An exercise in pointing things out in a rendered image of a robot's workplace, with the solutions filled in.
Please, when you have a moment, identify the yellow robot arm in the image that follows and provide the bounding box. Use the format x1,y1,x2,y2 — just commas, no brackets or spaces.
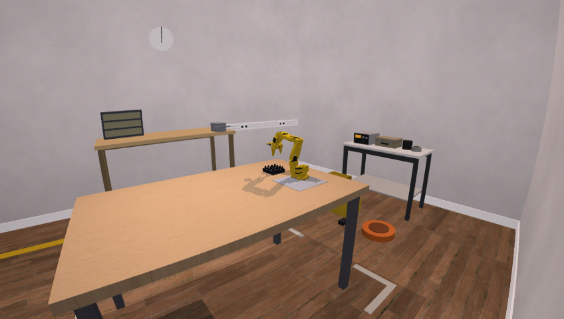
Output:
272,132,309,180

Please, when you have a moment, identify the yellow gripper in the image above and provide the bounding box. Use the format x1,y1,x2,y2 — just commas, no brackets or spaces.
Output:
266,142,283,156

